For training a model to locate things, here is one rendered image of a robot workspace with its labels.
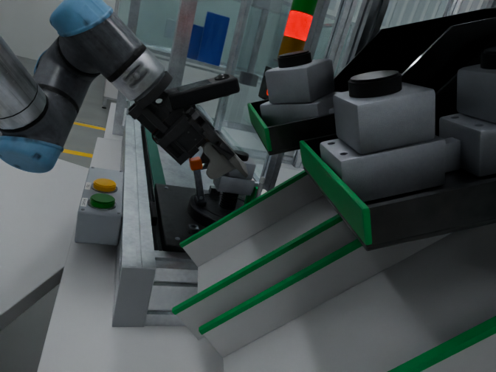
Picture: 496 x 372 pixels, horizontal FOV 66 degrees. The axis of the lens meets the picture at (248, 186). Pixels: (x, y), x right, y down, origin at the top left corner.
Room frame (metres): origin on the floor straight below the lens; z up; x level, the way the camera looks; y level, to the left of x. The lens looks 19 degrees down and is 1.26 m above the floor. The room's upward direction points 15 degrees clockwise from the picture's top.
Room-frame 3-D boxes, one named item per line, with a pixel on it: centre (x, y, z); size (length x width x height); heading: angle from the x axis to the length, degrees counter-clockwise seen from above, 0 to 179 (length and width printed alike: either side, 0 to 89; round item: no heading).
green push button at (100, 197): (0.59, 0.23, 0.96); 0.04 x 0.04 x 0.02
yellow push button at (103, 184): (0.65, 0.26, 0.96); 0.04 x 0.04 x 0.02
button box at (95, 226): (0.65, 0.26, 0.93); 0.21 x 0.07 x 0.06; 22
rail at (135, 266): (0.85, 0.27, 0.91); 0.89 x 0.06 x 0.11; 22
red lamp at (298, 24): (0.87, -0.01, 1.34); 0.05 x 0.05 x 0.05
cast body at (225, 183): (0.66, 0.02, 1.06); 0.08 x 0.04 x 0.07; 112
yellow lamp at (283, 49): (0.87, -0.01, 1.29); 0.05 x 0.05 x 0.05
